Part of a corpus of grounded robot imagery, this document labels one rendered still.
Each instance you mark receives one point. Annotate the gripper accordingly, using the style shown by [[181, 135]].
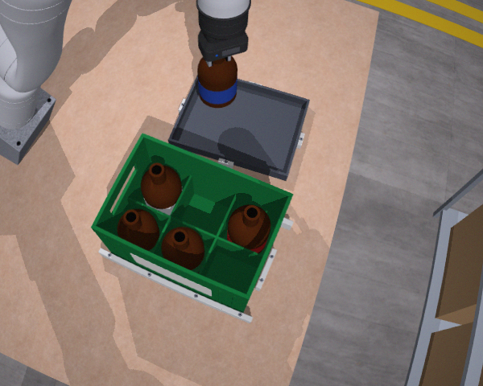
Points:
[[222, 19]]

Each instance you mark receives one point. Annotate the green plastic crate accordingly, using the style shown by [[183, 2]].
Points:
[[211, 193]]

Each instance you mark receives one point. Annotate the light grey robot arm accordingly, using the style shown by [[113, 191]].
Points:
[[32, 30]]

